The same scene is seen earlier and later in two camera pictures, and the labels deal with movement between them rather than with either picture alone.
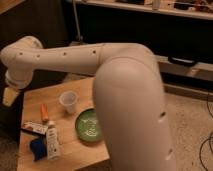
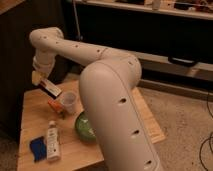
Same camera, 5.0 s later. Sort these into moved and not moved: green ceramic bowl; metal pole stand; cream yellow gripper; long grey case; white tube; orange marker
Moved: cream yellow gripper; orange marker
Not moved: metal pole stand; green ceramic bowl; white tube; long grey case
